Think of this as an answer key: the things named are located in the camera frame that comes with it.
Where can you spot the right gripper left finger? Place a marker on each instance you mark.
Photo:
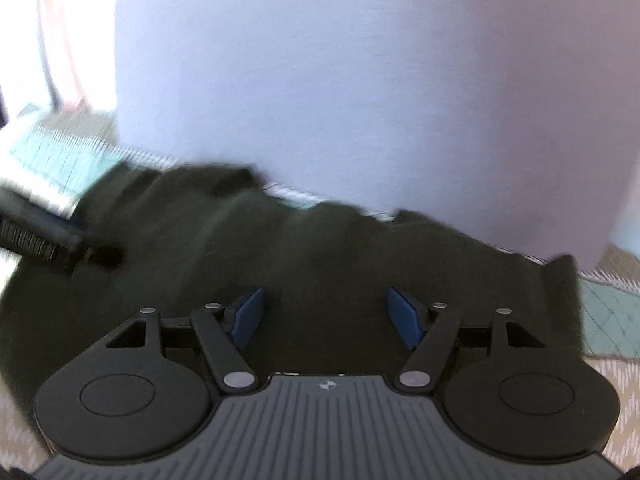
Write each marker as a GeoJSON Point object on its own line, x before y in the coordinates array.
{"type": "Point", "coordinates": [223, 332]}

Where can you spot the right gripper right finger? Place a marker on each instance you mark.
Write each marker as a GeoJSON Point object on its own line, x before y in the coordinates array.
{"type": "Point", "coordinates": [429, 331]}

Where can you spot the dark green knit sweater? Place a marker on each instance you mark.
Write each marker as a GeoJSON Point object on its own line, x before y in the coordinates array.
{"type": "Point", "coordinates": [200, 234]}

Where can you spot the teal quilted pillow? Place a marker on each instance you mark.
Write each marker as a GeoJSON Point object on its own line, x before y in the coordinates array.
{"type": "Point", "coordinates": [56, 156]}

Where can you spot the pink curtain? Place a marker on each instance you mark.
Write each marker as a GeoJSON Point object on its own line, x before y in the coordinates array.
{"type": "Point", "coordinates": [61, 25]}

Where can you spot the beige zigzag bed sheet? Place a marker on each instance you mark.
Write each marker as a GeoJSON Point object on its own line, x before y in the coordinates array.
{"type": "Point", "coordinates": [141, 403]}

